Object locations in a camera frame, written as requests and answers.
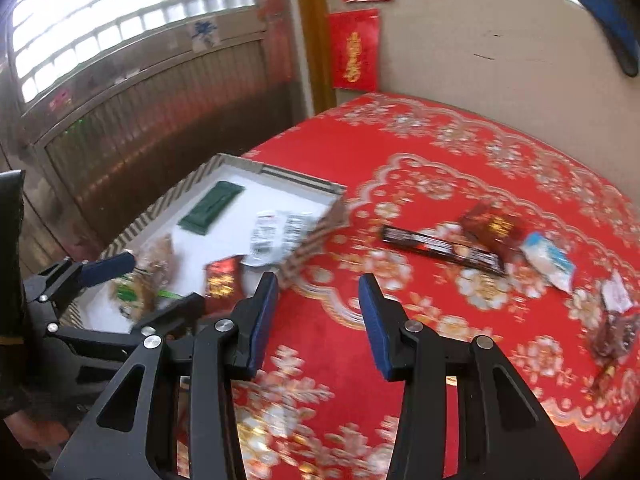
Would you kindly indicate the glass block window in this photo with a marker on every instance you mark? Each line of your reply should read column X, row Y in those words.
column 100, row 10

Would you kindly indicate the red floral tablecloth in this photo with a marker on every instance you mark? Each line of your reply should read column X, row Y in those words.
column 450, row 135

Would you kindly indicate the metal folding door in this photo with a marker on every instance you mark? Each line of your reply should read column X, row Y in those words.
column 150, row 125

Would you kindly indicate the small white pink packet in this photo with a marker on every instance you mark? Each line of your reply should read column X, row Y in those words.
column 617, row 292

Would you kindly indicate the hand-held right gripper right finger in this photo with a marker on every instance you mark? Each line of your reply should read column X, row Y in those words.
column 375, row 325

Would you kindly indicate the red gold snack packet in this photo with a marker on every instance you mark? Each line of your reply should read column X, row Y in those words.
column 222, row 282

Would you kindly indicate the red gold candy stick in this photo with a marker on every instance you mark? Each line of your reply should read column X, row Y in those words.
column 606, row 377

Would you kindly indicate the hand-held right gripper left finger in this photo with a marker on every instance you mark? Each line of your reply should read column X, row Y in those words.
column 262, row 320

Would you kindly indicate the white strawberry snack packet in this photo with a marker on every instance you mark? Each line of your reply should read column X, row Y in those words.
column 275, row 235

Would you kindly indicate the dark red snack packet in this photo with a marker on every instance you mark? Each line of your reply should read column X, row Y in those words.
column 492, row 227

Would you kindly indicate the red door sticker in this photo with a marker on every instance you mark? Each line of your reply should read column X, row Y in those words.
column 60, row 98

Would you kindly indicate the black coffee stick packet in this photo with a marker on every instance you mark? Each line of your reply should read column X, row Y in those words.
column 440, row 250

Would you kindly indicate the clear bag of cookies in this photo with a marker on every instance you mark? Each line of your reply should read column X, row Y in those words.
column 155, row 260

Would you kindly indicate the white blue snack packet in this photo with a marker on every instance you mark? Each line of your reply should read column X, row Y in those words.
column 547, row 260

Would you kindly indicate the dark green snack packet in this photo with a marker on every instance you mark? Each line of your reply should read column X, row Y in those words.
column 210, row 207

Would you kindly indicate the zigzag striped cardboard box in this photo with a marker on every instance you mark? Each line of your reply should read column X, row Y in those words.
column 235, row 200

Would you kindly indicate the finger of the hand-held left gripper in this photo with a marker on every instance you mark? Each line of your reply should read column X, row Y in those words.
column 170, row 312
column 107, row 269

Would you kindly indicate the clear bag of dates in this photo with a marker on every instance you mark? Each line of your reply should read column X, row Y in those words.
column 612, row 337

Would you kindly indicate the yellow door frame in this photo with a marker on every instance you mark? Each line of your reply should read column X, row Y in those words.
column 315, row 35

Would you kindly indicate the blue white door sticker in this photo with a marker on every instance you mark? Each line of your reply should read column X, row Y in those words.
column 202, row 35

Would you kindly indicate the red couplet strip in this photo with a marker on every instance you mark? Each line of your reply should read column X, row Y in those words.
column 275, row 20

